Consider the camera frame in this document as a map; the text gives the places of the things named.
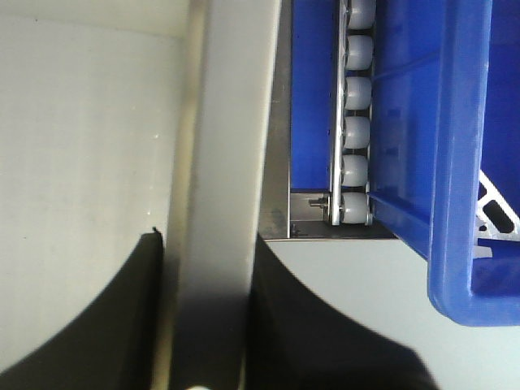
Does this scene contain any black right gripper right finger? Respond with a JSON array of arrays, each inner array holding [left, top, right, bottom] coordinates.
[[245, 238, 437, 389]]

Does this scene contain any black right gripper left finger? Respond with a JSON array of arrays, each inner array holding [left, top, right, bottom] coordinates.
[[1, 230, 163, 389]]

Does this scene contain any white plastic tote bin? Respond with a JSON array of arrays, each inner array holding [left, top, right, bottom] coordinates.
[[1, 1, 282, 389]]

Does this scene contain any blue bin beside track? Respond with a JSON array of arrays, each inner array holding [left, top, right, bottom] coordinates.
[[369, 1, 519, 327]]

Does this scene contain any right roller track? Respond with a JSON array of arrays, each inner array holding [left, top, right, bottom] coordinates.
[[327, 1, 376, 226]]

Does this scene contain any aluminium frame profile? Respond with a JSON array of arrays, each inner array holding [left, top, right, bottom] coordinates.
[[473, 170, 519, 258]]

